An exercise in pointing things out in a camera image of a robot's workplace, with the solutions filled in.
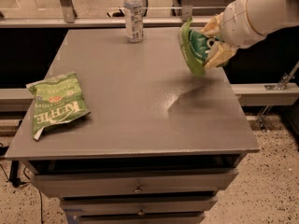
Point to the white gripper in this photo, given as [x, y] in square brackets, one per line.
[239, 24]

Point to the green rice chip bag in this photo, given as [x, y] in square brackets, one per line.
[195, 47]

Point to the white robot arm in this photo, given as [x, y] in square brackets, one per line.
[268, 16]

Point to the clear plastic water bottle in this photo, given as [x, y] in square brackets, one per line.
[133, 10]

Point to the green kettle chips bag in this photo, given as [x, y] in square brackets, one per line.
[58, 100]

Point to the grey drawer cabinet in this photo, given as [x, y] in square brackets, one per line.
[147, 113]

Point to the bottom grey drawer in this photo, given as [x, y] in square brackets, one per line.
[178, 218]

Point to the grey drawer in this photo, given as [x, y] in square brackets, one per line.
[132, 183]
[178, 218]
[147, 205]

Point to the top grey drawer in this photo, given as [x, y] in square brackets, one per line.
[132, 183]

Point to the middle grey drawer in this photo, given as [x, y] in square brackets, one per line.
[147, 205]

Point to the metal floor bracket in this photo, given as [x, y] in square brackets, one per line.
[281, 85]

